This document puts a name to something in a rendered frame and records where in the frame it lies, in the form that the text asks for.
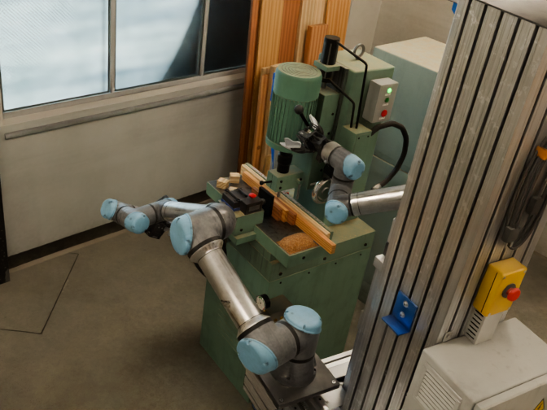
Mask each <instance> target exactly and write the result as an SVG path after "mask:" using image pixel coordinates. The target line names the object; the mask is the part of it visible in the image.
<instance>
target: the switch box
mask: <svg viewBox="0 0 547 410"><path fill-rule="evenodd" d="M398 84H399V83H398V82H396V81H394V80H392V79H391V78H389V77H387V78H381V79H375V80H371V81H370V87H369V90H368V94H367V98H366V101H365V108H364V111H363V115H362V118H364V119H366V120H368V121H369V122H370V123H376V122H380V121H385V120H389V119H390V115H391V112H392V106H393V103H394V100H395V96H396V91H397V87H398ZM389 88H391V89H392V91H391V92H390V93H391V95H388V96H385V94H389V93H388V92H387V90H388V89H389ZM386 97H389V101H388V102H384V100H385V98H386ZM384 103H388V105H386V106H383V104H384ZM383 110H387V115H386V116H385V118H384V119H381V120H380V119H379V117H382V116H381V114H382V111H383Z"/></svg>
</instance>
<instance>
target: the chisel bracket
mask: <svg viewBox="0 0 547 410"><path fill-rule="evenodd" d="M303 175H304V172H303V171H302V170H301V169H299V168H298V167H296V166H295V165H294V164H293V165H290V169H289V173H286V174H282V173H280V172H277V169H276V168H275V169H272V170H269V171H268V175H267V181H272V183H266V185H267V186H268V187H269V188H270V189H271V190H273V191H274V192H279V191H283V190H289V189H292V188H295V187H298V185H299V184H298V183H297V182H296V179H298V178H302V180H303Z"/></svg>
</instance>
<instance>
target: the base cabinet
mask: <svg viewBox="0 0 547 410"><path fill-rule="evenodd" d="M370 250H371V247H369V248H366V249H364V250H361V251H358V252H355V253H352V254H350V255H346V256H343V257H341V258H338V259H336V260H332V261H329V262H326V263H324V264H320V265H318V266H315V267H312V268H308V269H306V270H304V271H301V272H298V273H294V274H291V275H289V276H287V277H283V278H280V279H277V280H275V281H271V282H269V281H267V280H266V279H265V278H264V277H263V276H262V275H261V274H260V273H259V272H258V271H257V270H256V269H255V268H254V267H253V266H252V265H251V264H250V263H249V262H248V261H247V260H246V259H245V258H244V257H243V256H242V255H241V254H240V253H239V252H238V251H237V250H236V249H235V248H234V247H233V246H232V245H231V244H230V243H229V242H227V243H226V252H227V258H228V259H229V261H230V262H231V264H232V265H233V267H234V269H235V271H236V272H237V274H238V275H239V277H240V278H241V280H242V282H243V284H244V285H245V286H246V288H247V290H248V291H249V293H250V295H251V296H252V297H253V299H254V301H256V296H257V295H261V294H267V295H268V297H269V299H272V298H274V297H277V296H279V295H282V294H283V295H284V296H285V297H286V298H287V299H288V300H289V301H290V302H291V303H292V304H293V305H301V306H305V307H308V308H311V309H313V310H314V311H315V312H316V313H317V314H318V315H319V316H320V317H321V319H322V331H321V333H320V335H319V339H318V343H317V349H316V354H317V355H318V356H319V358H320V359H321V360H322V359H325V358H327V357H330V356H333V355H338V354H340V353H343V352H344V347H345V343H346V340H347V337H348V331H349V329H350V325H351V322H352V317H353V313H354V310H355V307H356V304H357V299H358V295H359V292H360V288H361V283H362V280H363V277H364V274H365V269H366V265H367V262H368V259H369V256H370ZM237 334H238V329H237V327H236V326H235V324H234V322H233V321H232V320H231V318H230V316H229V314H228V312H227V311H226V309H225V308H224V306H223V304H222V303H221V301H220V300H219V298H218V296H217V294H216V292H215V291H214V289H213V288H212V286H211V284H210V283H209V281H208V279H207V281H206V289H205V296H204V305H203V319H202V326H201V335H200V342H199V343H200V344H201V346H202V347H203V348H204V350H205V351H206V352H207V353H208V354H209V355H210V356H211V358H212V359H213V360H214V361H215V363H216V364H217V365H218V367H219V368H220V369H221V371H222V372H223V373H224V374H225V375H226V376H227V377H228V379H229V380H230V381H231V383H232V384H233V385H234V387H235V388H236V389H237V390H238V392H239V393H240V394H241V396H242V397H244V398H245V400H246V401H247V402H248V403H251V400H250V399H249V397H248V396H247V394H246V392H245V390H244V389H243V381H244V376H245V371H246V369H245V368H244V366H243V364H242V362H241V360H240V359H239V357H238V352H237V345H238V339H237Z"/></svg>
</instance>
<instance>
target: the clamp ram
mask: <svg viewBox="0 0 547 410"><path fill-rule="evenodd" d="M258 197H259V198H261V199H262V200H263V204H262V209H264V211H265V213H266V214H267V215H268V216H271V215H272V210H273V205H274V196H273V195H272V194H271V193H270V192H269V191H268V190H266V189H265V188H264V187H263V186H260V187H259V192H258Z"/></svg>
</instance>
